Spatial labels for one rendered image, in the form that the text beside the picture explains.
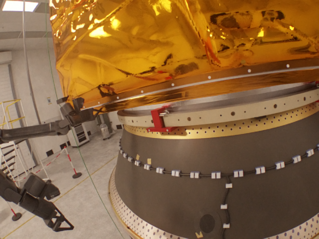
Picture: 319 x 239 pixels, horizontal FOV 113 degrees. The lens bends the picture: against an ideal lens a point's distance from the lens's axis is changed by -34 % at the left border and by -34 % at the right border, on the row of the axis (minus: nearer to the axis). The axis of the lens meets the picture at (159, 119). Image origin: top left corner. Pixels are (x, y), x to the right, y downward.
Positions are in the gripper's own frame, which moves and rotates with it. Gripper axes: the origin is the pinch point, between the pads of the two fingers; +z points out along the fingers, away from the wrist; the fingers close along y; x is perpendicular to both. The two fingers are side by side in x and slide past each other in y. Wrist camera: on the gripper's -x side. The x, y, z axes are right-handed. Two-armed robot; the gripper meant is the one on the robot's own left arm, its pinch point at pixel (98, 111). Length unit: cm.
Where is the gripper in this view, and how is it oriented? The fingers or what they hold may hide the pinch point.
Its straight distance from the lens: 96.5
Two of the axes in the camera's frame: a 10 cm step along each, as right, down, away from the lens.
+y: -8.7, 1.0, 4.9
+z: 4.4, -2.9, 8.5
